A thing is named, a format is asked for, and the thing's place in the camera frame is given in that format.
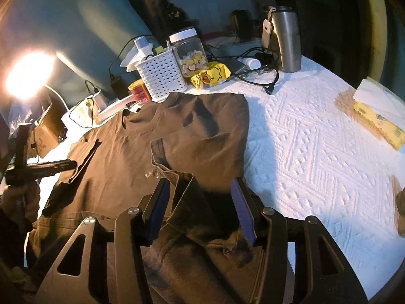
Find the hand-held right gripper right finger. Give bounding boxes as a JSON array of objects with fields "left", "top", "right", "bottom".
[{"left": 231, "top": 177, "right": 369, "bottom": 304}]

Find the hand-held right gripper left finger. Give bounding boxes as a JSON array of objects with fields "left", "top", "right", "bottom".
[{"left": 34, "top": 177, "right": 173, "bottom": 304}]

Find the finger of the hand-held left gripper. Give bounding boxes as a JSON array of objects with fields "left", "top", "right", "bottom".
[
  {"left": 28, "top": 160, "right": 78, "bottom": 178},
  {"left": 14, "top": 123, "right": 33, "bottom": 169}
]

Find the brown t-shirt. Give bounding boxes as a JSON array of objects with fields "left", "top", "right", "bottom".
[{"left": 25, "top": 92, "right": 266, "bottom": 304}]

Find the person's left forearm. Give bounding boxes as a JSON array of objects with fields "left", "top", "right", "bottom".
[{"left": 0, "top": 209, "right": 35, "bottom": 289}]

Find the person's left hand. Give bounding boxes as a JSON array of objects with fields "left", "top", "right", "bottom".
[{"left": 0, "top": 182, "right": 42, "bottom": 229}]

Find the cardboard box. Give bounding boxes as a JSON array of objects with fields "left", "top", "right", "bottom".
[{"left": 32, "top": 97, "right": 68, "bottom": 157}]

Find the cream cartoon mug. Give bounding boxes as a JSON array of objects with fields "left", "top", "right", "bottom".
[{"left": 68, "top": 100, "right": 95, "bottom": 129}]

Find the white desk lamp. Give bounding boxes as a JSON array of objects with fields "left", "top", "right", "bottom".
[{"left": 5, "top": 51, "right": 68, "bottom": 115}]

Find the white power strip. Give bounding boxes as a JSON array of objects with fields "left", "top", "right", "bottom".
[{"left": 95, "top": 97, "right": 140, "bottom": 124}]

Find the white charger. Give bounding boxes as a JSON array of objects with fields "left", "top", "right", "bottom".
[{"left": 92, "top": 90, "right": 109, "bottom": 111}]

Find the black charger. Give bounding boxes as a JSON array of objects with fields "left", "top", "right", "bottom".
[{"left": 110, "top": 75, "right": 129, "bottom": 100}]

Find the red can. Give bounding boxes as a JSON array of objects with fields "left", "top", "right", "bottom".
[{"left": 128, "top": 80, "right": 150, "bottom": 106}]

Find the teal curtain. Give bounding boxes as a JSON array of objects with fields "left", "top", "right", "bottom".
[{"left": 0, "top": 0, "right": 152, "bottom": 102}]

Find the white tissue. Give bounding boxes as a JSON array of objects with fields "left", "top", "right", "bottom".
[{"left": 119, "top": 49, "right": 146, "bottom": 73}]

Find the white perforated plastic basket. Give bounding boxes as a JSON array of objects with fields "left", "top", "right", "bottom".
[{"left": 134, "top": 48, "right": 189, "bottom": 102}]

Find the yellow duck snack packet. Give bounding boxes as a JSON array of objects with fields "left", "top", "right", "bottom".
[{"left": 190, "top": 62, "right": 233, "bottom": 89}]

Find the grey power bank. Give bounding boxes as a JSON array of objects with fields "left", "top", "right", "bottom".
[{"left": 226, "top": 58, "right": 247, "bottom": 73}]

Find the white pill bottle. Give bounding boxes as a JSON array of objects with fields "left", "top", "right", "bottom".
[{"left": 237, "top": 58, "right": 261, "bottom": 69}]

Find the clear jar with white lid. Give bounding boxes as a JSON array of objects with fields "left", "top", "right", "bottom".
[{"left": 169, "top": 28, "right": 209, "bottom": 78}]

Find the yellow tissue pack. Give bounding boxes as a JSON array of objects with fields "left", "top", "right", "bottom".
[{"left": 335, "top": 78, "right": 405, "bottom": 151}]

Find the steel thermos tumbler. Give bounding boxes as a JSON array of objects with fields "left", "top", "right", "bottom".
[{"left": 269, "top": 6, "right": 302, "bottom": 73}]

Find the beige paper tag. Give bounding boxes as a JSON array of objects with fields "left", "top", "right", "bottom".
[{"left": 261, "top": 8, "right": 275, "bottom": 49}]

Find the yellow curtain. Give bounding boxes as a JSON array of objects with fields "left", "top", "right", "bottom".
[{"left": 364, "top": 0, "right": 393, "bottom": 80}]

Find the black USB cable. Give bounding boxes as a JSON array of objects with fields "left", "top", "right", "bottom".
[{"left": 234, "top": 47, "right": 280, "bottom": 96}]

